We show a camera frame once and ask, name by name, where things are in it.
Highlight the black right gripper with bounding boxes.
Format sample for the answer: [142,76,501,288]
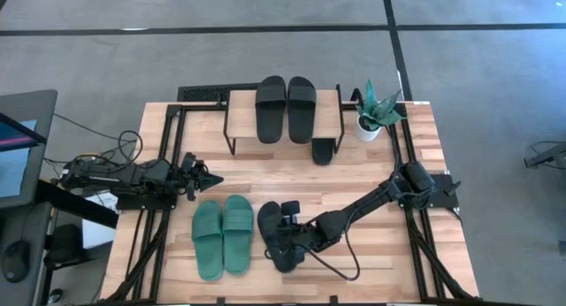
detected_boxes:
[274,199,322,264]

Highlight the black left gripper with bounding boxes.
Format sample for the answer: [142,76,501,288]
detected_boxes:
[174,151,225,202]

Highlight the black rubber slide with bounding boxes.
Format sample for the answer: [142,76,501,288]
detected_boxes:
[255,74,288,145]
[310,137,337,167]
[287,75,318,145]
[256,201,307,274]

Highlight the green rubber slide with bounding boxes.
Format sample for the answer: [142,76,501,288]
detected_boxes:
[191,200,226,282]
[222,194,256,276]

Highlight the black perforated panel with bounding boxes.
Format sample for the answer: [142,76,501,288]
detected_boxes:
[176,82,261,103]

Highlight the white plant pot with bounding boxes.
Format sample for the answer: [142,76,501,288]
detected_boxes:
[356,114,385,142]

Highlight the white box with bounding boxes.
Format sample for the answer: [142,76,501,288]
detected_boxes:
[81,189,119,250]

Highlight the green snake plant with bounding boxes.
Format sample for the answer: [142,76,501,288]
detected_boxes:
[355,79,407,133]

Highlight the black metal bar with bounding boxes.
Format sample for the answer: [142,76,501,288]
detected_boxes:
[34,179,120,230]

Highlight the black desk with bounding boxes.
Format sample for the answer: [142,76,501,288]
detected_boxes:
[0,203,53,306]

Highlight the dark computer monitor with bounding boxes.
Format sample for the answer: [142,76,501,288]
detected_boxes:
[0,88,59,210]

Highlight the black computer mouse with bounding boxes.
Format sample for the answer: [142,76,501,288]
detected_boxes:
[1,239,32,284]

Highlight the black floor stand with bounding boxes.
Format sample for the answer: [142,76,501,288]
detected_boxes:
[524,140,566,170]

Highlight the wooden shelf with black frame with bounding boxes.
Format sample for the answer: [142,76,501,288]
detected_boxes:
[222,83,347,157]

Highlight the black looped cable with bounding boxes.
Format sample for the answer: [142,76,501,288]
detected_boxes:
[111,129,144,166]

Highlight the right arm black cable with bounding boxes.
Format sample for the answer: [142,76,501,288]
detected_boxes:
[307,228,362,282]

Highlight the yellow cable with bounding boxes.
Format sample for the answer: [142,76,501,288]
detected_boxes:
[64,151,105,166]

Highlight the thin black cable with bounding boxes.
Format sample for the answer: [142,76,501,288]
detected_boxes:
[51,112,136,144]

